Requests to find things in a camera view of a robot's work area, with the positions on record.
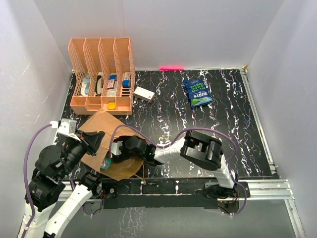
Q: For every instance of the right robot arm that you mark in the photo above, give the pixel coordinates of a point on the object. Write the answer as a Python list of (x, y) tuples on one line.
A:
[(200, 149)]

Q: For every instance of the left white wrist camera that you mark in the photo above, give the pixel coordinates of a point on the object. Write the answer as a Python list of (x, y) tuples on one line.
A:
[(66, 127)]

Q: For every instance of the blue Burts chips bag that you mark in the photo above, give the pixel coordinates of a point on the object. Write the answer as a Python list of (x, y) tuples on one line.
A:
[(197, 93)]

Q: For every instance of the teal red snack bag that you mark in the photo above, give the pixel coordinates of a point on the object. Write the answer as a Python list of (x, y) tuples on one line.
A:
[(106, 163)]

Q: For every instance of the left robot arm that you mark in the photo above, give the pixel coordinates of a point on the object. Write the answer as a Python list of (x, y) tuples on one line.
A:
[(53, 165)]

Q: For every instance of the black base rail bar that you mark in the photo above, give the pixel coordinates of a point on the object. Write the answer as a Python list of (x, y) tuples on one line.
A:
[(157, 193)]

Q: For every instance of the red blue small box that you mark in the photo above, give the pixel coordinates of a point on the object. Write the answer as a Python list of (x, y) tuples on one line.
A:
[(111, 81)]

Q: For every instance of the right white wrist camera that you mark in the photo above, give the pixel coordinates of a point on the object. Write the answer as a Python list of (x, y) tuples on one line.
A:
[(116, 148)]

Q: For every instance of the aluminium frame rail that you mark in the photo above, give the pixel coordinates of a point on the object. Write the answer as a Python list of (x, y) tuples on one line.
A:
[(268, 189)]

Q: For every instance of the orange plastic desk organizer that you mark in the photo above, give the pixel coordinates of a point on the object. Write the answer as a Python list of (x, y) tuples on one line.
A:
[(109, 56)]

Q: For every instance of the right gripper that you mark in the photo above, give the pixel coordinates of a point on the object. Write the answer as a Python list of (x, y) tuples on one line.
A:
[(123, 155)]

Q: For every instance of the blue white small box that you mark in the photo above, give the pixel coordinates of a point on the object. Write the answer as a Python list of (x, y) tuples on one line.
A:
[(126, 80)]

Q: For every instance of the white blue tape dispenser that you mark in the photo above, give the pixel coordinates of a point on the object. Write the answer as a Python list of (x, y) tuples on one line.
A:
[(85, 85)]

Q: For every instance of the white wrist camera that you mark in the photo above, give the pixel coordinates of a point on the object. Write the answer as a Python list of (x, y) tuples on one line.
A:
[(116, 148), (66, 127)]

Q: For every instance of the white small cardboard box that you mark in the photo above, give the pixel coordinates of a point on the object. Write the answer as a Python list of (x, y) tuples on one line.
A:
[(144, 94)]

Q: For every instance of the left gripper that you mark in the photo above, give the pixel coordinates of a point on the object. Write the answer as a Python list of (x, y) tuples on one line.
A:
[(93, 139)]

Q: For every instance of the black white stapler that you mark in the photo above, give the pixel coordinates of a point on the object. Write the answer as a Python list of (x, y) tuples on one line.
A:
[(99, 84)]

